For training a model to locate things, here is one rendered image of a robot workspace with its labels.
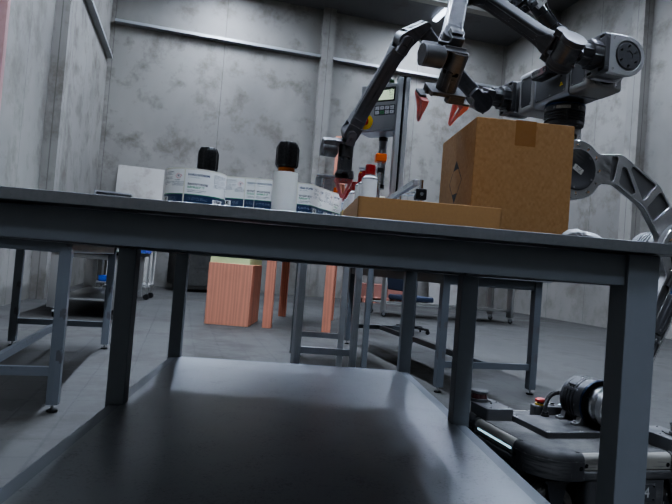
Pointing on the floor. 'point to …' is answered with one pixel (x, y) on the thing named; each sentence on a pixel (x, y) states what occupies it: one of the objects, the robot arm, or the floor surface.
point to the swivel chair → (401, 297)
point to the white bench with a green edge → (54, 311)
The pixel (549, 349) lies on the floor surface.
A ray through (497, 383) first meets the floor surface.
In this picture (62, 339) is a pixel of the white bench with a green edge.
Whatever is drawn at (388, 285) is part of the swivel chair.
